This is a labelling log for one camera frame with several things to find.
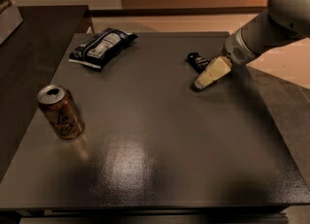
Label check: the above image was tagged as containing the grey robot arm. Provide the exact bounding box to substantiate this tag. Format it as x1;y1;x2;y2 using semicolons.
194;0;310;90

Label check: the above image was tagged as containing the orange La Croix can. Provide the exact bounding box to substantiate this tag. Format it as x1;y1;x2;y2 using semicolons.
37;84;84;140

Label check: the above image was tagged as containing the black rxbar chocolate wrapper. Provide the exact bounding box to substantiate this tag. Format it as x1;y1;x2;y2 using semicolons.
187;52;210;74

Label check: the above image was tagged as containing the white box with snack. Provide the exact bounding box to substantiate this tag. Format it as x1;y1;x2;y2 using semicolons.
0;0;23;45

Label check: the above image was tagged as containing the blue white chip bag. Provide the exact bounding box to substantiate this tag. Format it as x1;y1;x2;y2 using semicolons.
69;28;139;70

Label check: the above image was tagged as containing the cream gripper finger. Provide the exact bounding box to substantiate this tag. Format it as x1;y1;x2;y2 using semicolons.
194;56;233;89

